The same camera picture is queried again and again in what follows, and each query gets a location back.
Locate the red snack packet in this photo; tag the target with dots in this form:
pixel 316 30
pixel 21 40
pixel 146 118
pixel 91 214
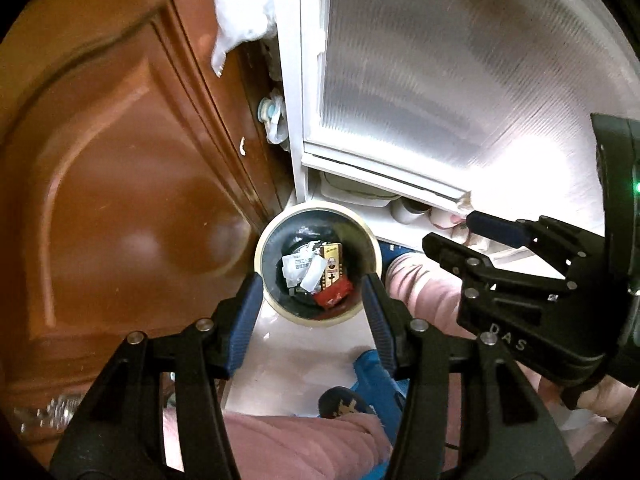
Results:
pixel 332 296

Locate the white plastic bag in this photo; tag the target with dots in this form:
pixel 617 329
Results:
pixel 240 10

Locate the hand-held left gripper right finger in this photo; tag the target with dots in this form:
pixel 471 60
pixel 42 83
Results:
pixel 378 312

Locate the white cup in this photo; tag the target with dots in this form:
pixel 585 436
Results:
pixel 407 212

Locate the person's leg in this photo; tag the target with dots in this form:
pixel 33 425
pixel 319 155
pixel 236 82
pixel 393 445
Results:
pixel 290 445
pixel 425 290

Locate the person's right hand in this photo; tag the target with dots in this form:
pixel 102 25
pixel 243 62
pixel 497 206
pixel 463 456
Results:
pixel 612 397

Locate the clear plastic packet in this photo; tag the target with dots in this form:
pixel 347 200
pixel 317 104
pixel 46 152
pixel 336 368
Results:
pixel 295 270

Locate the person's left leg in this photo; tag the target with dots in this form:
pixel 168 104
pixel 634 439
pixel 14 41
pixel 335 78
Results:
pixel 290 445

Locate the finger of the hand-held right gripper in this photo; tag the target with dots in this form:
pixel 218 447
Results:
pixel 492 228
pixel 450 255

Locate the round cream-rimmed trash bin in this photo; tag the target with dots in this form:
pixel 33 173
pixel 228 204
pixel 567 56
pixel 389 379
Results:
pixel 350 242

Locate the crumpled plastic packaging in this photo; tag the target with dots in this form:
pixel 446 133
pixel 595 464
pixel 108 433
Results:
pixel 272 115

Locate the white cabinet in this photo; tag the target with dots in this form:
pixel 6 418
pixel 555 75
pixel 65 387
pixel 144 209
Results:
pixel 290 110

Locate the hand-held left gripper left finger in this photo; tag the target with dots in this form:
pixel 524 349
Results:
pixel 246 312

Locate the person's right leg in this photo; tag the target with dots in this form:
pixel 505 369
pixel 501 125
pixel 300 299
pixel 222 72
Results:
pixel 425 290

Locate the ribbed translucent cabinet door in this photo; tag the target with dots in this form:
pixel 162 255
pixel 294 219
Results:
pixel 425 60

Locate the blue plush slipper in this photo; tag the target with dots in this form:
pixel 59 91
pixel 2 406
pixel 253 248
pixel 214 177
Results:
pixel 389 252
pixel 372 385

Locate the brown wooden cabinet door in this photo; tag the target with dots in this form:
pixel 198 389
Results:
pixel 125 185

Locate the yellow printed small box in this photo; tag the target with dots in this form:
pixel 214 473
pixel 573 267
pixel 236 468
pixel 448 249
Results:
pixel 331 270

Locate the pale plastic basin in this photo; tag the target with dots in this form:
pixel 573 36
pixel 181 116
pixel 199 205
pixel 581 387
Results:
pixel 350 190

